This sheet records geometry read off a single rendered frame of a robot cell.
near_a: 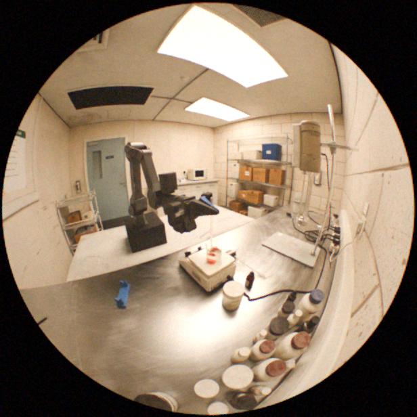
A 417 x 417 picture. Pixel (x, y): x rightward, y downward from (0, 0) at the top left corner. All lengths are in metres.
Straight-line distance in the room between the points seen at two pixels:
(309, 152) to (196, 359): 0.76
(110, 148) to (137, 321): 3.12
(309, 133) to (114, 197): 3.27
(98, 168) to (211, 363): 3.27
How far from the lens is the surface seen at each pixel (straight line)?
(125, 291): 0.52
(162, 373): 0.40
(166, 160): 3.44
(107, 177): 3.23
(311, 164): 0.62
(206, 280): 0.42
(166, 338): 0.41
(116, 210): 3.34
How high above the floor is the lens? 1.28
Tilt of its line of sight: 18 degrees down
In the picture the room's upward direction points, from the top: straight up
